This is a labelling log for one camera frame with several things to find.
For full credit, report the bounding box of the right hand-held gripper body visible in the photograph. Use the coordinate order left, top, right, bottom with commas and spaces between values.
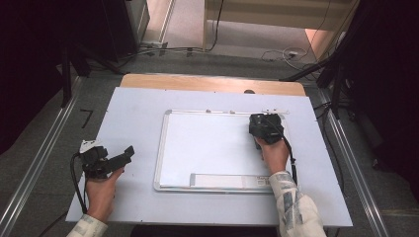
248, 108, 291, 146

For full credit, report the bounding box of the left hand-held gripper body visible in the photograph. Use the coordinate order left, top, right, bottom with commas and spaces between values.
78, 139, 115, 181

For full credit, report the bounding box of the person's right hand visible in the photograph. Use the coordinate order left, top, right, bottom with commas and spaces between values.
254, 137, 291, 176

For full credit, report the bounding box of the person's left hand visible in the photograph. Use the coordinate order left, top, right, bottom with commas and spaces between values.
84, 167, 126, 223

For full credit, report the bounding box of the black metal stand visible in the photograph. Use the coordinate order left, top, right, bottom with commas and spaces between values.
279, 19, 364, 120
59, 43, 74, 109

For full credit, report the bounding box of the light wooden furniture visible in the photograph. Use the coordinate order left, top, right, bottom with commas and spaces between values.
202, 0, 361, 51

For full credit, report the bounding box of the black cabinet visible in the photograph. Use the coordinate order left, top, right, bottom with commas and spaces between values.
98, 0, 150, 63

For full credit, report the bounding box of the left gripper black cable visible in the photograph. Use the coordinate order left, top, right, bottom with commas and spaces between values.
69, 151, 89, 215

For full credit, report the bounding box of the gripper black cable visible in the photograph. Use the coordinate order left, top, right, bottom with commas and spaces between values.
281, 134, 299, 186
69, 151, 89, 215

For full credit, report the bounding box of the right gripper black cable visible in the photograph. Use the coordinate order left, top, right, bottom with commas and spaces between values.
281, 134, 299, 186

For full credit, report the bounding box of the aluminium floor rail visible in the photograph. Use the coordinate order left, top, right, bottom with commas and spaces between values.
316, 88, 392, 237
0, 76, 85, 236

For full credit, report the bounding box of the white whiteboard with metal frame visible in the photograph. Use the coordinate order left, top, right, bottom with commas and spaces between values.
153, 109, 293, 194

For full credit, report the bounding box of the white floor cable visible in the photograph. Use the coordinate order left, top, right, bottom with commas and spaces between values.
261, 46, 312, 64

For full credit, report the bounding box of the black floor cable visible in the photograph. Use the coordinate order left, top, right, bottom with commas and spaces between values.
122, 0, 226, 67

